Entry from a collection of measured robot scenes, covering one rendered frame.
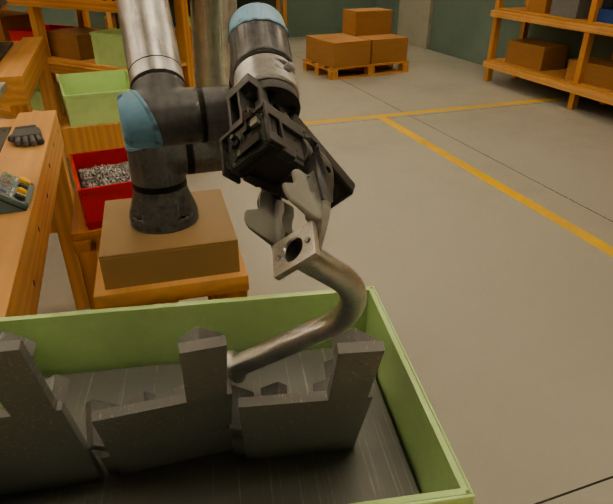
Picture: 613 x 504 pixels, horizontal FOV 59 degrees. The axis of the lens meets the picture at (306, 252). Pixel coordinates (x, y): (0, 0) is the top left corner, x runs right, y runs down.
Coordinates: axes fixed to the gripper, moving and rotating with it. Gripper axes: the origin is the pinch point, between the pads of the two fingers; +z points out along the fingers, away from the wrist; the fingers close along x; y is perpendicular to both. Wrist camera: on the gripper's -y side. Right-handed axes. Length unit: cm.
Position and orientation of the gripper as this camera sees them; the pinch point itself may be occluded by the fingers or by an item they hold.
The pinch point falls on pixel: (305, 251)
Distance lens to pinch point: 54.2
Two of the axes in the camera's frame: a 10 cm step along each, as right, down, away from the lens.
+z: 1.5, 8.4, -5.3
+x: 7.3, -4.5, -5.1
